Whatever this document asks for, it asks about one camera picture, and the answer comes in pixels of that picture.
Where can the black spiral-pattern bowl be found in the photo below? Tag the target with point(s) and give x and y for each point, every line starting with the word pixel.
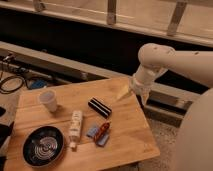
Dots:
pixel 43 146

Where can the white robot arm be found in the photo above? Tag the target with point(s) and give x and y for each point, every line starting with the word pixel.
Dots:
pixel 194 143

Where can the black object at left edge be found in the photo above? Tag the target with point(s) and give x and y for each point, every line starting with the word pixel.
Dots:
pixel 6 126

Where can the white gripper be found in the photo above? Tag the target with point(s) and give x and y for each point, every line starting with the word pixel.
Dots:
pixel 139 88

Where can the wooden board table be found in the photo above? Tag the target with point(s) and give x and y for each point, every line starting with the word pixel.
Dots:
pixel 130 137

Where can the white glue bottle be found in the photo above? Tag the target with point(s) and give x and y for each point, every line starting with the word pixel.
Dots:
pixel 75 128

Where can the black striped eraser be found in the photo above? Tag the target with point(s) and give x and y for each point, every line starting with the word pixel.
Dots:
pixel 100 108

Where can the red toy car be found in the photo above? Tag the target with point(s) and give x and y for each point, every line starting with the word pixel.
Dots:
pixel 101 131

